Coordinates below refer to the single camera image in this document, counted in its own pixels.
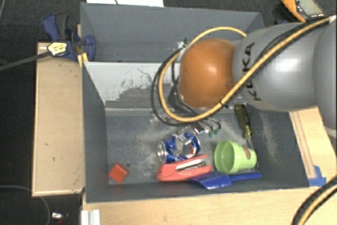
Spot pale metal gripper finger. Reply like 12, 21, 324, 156
183, 129, 212, 148
187, 123, 206, 138

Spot red stapler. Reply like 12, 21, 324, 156
155, 154, 213, 183

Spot blue plastic scoop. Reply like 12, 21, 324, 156
189, 171, 263, 190

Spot green plastic cup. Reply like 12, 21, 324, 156
213, 139, 257, 175

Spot red cube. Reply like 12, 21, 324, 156
108, 163, 131, 184

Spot grey metal bin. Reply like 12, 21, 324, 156
80, 2, 310, 204

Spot pale wood board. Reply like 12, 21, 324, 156
31, 42, 86, 197

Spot yellow handled screwdriver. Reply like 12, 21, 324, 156
234, 104, 255, 151

